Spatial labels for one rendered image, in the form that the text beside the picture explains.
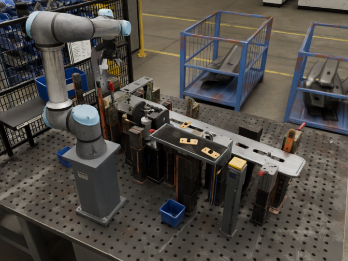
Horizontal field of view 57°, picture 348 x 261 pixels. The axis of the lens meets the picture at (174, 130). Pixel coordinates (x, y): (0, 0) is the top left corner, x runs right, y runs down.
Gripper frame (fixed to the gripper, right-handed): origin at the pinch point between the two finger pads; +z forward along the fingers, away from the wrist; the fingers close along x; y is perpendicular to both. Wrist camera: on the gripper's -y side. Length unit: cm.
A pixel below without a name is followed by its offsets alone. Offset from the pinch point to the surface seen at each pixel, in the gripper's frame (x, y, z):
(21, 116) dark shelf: -41, -39, 26
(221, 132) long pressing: 19, 69, 29
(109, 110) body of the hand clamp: -5.5, 1.6, 24.4
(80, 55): 23, -54, 9
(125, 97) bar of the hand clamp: 9.6, 1.8, 22.1
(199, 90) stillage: 203, -54, 113
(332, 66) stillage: 274, 83, 70
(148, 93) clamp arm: 28.7, 5.9, 26.2
